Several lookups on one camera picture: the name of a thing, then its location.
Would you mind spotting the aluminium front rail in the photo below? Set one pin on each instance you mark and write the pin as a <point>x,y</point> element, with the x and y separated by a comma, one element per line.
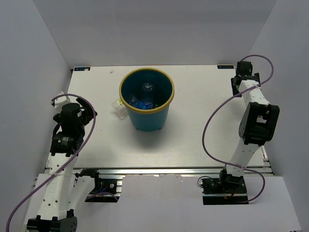
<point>161,171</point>

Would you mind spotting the teal bin with yellow rim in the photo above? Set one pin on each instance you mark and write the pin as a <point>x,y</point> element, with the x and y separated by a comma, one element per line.
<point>150,119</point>

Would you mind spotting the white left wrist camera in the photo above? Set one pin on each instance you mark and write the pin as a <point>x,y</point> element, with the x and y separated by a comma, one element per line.
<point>59,102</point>

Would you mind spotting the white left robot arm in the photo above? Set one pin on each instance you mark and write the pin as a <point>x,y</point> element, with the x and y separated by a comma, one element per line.
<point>57,210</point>

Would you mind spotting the blue sticker right corner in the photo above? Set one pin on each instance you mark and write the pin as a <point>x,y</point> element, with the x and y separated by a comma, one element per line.
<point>225,66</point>

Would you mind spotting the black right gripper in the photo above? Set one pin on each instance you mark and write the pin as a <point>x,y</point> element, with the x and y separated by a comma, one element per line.
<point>235,93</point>

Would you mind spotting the blue sticker left corner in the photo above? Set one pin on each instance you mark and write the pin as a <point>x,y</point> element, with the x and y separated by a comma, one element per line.
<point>81,69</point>

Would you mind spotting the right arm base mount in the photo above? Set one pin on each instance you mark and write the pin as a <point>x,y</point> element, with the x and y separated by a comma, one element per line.
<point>215,192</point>

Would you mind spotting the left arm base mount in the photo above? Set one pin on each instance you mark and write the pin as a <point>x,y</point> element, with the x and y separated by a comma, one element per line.
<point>104,190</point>

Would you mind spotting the small clear blue label bottle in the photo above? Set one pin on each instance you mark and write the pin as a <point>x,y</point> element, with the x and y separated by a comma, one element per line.
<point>147,95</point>

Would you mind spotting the large blue label water bottle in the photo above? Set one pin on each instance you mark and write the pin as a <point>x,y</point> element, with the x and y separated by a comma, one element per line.
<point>136,103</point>

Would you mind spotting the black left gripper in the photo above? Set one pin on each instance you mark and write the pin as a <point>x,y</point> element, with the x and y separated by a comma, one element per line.
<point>87,113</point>

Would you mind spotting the clear apple juice bottle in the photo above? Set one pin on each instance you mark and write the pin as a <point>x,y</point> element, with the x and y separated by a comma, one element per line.
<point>119,109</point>

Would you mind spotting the blue sticker corner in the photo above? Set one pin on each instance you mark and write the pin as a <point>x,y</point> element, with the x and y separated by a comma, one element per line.
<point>81,69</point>
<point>225,66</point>

